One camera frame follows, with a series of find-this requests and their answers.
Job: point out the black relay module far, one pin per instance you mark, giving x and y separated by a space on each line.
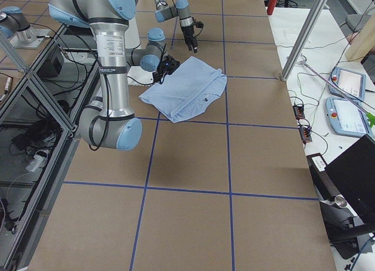
298 111

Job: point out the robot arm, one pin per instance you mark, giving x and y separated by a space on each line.
169 9
108 120

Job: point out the red fire extinguisher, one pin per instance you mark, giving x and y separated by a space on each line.
271 6

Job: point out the near teach pendant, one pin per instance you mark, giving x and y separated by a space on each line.
345 119

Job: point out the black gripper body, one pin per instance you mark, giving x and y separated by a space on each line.
161 71
187 31

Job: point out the light blue t-shirt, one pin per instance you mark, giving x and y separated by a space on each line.
187 92

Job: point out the aluminium frame post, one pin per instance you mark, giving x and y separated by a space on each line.
302 38

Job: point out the far teach pendant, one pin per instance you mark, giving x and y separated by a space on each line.
350 81

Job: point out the black relay module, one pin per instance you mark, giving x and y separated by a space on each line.
298 111
305 131

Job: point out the aluminium frame rack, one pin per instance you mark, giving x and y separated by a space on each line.
39 118

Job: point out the teach pendant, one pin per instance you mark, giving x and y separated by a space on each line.
345 119
350 81

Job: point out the black relay module near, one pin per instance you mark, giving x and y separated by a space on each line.
305 131

